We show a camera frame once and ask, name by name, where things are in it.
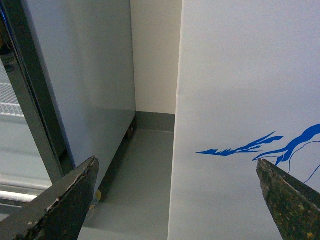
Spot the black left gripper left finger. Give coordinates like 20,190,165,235
0,156,100,240

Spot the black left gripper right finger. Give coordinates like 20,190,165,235
256,159,320,240

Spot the fridge caster wheel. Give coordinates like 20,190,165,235
125,123,135,140

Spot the grey upright display fridge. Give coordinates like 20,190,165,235
0,0,136,207

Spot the yellow floor debris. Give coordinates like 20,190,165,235
89,189,102,210

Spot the white blue chest freezer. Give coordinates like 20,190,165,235
168,0,320,240

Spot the white wire fridge shelf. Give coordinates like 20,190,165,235
0,83,25,118

